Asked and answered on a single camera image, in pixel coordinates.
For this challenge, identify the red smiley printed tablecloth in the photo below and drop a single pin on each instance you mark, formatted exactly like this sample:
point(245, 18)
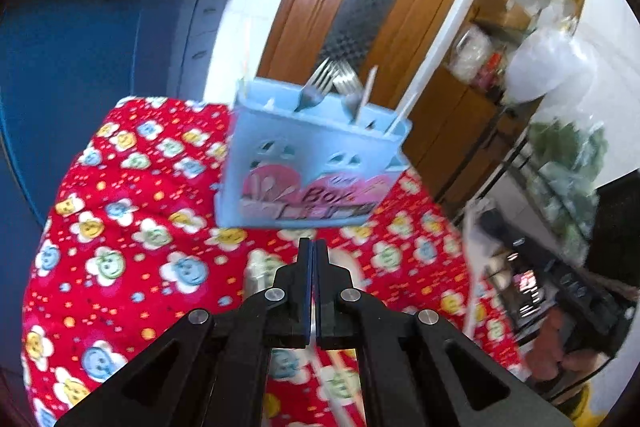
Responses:
point(125, 207)

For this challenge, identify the wooden door with glass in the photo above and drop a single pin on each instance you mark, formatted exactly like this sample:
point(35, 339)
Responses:
point(310, 17)

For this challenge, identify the white plastic bag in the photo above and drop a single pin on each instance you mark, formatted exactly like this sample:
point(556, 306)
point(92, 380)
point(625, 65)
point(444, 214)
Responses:
point(545, 67)

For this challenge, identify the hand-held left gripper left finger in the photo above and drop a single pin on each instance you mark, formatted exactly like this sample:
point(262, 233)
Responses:
point(304, 287)

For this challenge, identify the red packets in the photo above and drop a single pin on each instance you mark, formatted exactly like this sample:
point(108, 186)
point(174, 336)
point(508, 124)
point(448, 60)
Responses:
point(490, 72)

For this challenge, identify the person's right hand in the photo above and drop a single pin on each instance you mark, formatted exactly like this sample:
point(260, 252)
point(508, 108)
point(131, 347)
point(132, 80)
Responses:
point(550, 347)

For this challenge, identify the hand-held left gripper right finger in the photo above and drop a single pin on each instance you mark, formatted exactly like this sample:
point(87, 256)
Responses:
point(321, 287)

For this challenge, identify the wooden chopstick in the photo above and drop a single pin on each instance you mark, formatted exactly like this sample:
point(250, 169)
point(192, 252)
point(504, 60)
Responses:
point(404, 112)
point(369, 92)

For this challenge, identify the blue counter cabinet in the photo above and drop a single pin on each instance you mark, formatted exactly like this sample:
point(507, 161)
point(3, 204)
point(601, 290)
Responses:
point(100, 42)

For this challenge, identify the wooden shelf unit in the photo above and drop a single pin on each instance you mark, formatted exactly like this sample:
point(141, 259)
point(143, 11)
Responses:
point(450, 142)

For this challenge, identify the green leafy vegetables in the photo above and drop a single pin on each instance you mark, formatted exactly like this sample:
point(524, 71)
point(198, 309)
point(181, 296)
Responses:
point(565, 167)

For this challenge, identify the steel fork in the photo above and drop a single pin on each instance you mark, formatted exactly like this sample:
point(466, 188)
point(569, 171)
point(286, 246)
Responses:
point(315, 82)
point(350, 87)

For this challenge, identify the black metal rack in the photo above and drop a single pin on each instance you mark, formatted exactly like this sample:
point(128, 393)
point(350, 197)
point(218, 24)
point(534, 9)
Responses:
point(505, 167)

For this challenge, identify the light blue utensil box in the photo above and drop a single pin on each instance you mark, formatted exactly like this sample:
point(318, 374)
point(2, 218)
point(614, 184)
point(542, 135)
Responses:
point(310, 147)

